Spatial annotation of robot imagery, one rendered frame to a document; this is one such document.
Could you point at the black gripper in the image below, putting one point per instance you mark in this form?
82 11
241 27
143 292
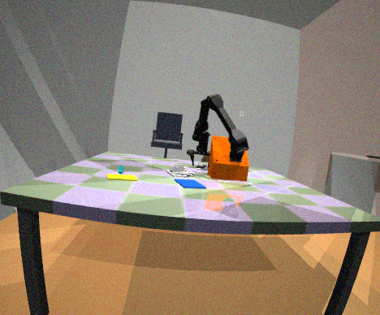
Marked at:
202 148

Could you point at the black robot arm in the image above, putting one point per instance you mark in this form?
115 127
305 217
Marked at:
237 140

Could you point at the yellow flat rectangular plate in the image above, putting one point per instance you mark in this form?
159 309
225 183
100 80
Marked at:
121 177

